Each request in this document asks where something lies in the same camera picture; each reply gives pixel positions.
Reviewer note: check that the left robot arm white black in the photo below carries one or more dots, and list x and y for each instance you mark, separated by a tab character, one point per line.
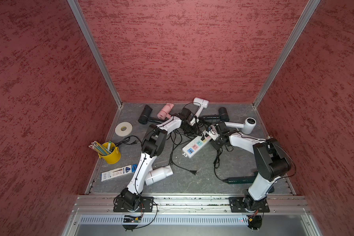
152	146

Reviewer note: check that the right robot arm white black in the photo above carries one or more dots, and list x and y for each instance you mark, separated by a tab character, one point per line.
271	161

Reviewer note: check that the yellow cup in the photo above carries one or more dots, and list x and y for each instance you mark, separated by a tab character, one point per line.
115	155

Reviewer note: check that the white hair dryer front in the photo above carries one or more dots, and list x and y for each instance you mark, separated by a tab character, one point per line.
158	175

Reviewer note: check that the white power strip coloured sockets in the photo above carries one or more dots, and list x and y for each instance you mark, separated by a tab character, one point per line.
196	145

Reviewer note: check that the dark green hair dryer back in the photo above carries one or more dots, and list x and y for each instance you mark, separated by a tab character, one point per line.
223	116

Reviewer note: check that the white round hair dryer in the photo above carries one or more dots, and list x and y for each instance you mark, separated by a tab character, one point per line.
246	127

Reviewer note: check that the bundle of pencils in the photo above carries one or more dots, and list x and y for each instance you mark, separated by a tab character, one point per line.
100	149

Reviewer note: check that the black hair dryer far left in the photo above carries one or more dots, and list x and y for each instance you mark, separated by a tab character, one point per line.
145	117

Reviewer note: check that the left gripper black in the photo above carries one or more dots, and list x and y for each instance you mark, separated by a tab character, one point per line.
194	132

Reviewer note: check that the white square hair dryer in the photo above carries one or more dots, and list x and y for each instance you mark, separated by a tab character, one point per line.
202	104

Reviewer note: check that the white tape roll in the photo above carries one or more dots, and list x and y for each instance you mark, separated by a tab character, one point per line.
123	129

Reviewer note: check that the pink hair dryer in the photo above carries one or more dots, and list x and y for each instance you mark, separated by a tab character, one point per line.
165	111

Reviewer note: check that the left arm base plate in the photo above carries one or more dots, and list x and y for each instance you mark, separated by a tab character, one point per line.
142	204

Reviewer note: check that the aluminium front rail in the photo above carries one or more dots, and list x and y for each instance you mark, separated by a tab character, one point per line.
185	209

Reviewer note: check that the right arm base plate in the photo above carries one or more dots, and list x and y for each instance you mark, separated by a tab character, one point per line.
242	206

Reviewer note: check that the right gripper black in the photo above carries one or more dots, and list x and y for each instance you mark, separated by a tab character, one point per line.
216	146

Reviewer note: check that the white paper box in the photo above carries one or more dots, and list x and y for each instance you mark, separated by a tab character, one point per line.
115	173

